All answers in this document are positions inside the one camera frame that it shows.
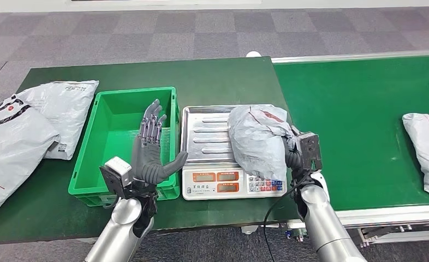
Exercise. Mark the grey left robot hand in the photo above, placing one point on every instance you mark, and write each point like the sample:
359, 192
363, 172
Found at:
146, 162

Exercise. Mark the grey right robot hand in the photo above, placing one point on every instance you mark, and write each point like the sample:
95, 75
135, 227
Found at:
292, 155

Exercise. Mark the grey parcel red print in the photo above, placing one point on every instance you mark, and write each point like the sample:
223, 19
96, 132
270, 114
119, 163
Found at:
258, 141

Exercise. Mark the grey parcel QR codes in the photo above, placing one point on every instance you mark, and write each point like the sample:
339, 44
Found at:
428, 152

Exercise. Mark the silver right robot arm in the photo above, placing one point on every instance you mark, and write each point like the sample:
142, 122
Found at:
323, 224

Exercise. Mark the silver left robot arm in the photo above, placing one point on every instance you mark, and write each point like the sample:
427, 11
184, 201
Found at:
117, 235

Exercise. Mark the green plastic crate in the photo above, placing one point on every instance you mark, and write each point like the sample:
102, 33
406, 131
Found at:
117, 119

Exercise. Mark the white electronic scale steel tray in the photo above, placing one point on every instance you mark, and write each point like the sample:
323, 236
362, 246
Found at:
203, 134

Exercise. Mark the white table foot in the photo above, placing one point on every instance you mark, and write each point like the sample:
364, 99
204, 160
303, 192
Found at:
249, 230
253, 54

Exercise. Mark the grey mailer bag small label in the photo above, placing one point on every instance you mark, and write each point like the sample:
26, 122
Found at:
68, 112

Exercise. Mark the large grey bag black print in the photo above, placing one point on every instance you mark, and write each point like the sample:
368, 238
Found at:
12, 152

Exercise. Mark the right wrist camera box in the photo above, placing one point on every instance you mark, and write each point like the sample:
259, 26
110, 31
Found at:
310, 148

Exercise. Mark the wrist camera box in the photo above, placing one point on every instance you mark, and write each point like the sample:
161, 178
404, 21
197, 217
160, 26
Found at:
310, 148
118, 168

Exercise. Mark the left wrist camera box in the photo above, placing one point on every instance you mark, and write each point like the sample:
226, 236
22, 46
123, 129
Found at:
118, 168

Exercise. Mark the green conveyor belt aluminium frame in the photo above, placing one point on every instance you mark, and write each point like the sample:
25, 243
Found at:
362, 108

